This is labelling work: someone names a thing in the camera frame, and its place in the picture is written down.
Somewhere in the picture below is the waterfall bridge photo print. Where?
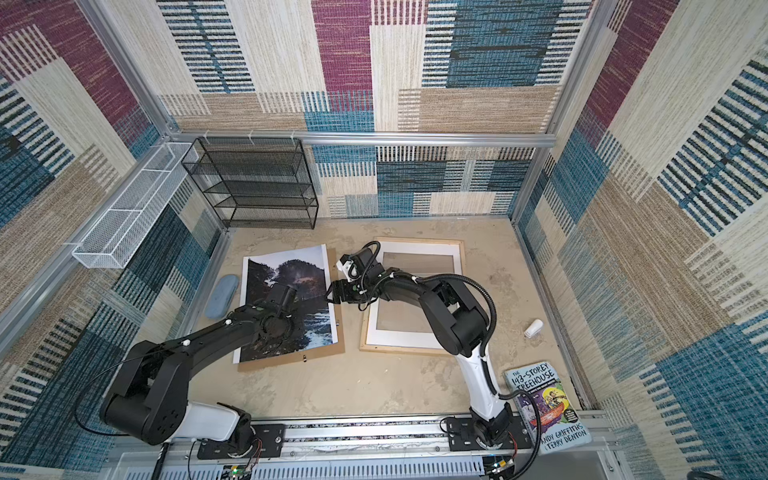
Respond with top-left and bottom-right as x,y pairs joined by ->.
232,243 -> 339,365

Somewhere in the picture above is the white picture mat board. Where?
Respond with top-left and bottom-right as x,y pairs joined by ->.
365,241 -> 464,350

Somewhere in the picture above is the light wooden picture frame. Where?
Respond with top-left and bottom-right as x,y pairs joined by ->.
358,236 -> 476,356

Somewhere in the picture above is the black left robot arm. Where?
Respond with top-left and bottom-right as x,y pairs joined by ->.
100,284 -> 297,457

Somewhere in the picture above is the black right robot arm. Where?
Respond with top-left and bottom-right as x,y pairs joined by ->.
327,241 -> 513,449

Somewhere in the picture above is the blue grey glasses case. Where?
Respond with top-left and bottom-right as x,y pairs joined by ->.
204,274 -> 239,320

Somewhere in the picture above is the small white cylinder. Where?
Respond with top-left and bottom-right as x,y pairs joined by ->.
524,319 -> 544,338

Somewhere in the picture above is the colourful treehouse book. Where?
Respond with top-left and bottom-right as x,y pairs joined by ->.
504,362 -> 592,455

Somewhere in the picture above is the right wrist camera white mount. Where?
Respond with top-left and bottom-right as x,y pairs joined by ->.
336,255 -> 358,282

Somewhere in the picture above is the brown frame backing board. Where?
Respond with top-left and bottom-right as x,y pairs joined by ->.
237,247 -> 347,373

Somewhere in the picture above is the black corrugated cable conduit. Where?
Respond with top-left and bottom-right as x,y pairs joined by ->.
431,273 -> 499,361

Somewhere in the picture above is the black wire mesh shelf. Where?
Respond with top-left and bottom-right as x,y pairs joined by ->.
181,137 -> 319,229

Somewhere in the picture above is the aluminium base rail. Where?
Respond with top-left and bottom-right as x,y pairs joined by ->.
98,411 -> 631,479

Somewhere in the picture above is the white wire mesh basket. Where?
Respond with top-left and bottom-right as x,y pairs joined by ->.
72,142 -> 191,269

